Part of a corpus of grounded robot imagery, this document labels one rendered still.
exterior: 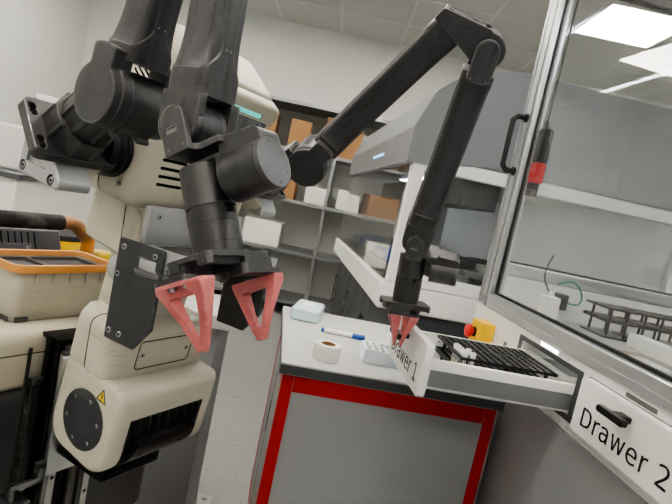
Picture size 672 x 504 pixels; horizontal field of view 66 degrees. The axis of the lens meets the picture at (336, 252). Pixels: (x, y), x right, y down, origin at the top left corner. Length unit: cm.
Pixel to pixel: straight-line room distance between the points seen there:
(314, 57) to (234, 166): 499
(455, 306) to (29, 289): 147
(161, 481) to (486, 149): 161
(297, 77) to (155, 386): 474
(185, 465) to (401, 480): 71
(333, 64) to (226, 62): 488
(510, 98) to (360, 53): 355
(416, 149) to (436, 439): 105
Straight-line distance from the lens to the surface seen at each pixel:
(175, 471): 184
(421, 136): 199
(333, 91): 544
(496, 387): 115
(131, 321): 84
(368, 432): 139
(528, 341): 141
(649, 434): 102
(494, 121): 208
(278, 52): 556
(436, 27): 94
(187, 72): 62
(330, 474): 143
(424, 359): 106
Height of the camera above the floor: 117
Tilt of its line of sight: 6 degrees down
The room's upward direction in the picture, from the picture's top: 12 degrees clockwise
